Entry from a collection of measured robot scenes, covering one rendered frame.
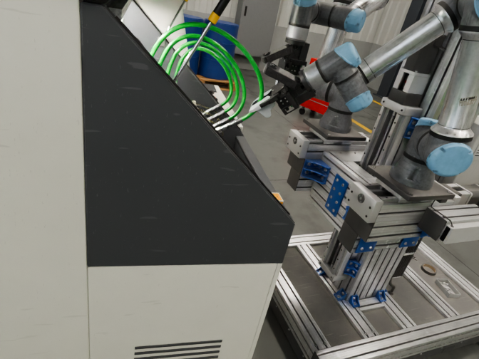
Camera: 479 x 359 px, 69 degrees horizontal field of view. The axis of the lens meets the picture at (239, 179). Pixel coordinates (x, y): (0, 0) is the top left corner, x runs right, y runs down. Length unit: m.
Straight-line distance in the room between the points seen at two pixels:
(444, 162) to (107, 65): 0.95
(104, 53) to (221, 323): 0.92
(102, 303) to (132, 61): 0.71
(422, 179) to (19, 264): 1.25
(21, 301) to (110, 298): 0.23
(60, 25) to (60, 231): 0.49
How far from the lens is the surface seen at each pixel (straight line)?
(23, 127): 0.87
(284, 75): 1.09
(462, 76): 1.16
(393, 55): 1.22
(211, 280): 1.13
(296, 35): 1.30
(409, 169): 1.34
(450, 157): 1.19
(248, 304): 1.25
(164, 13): 1.47
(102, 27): 0.78
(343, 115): 1.68
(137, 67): 0.79
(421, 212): 1.46
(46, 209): 0.96
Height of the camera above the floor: 1.52
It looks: 28 degrees down
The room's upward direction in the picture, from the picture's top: 12 degrees clockwise
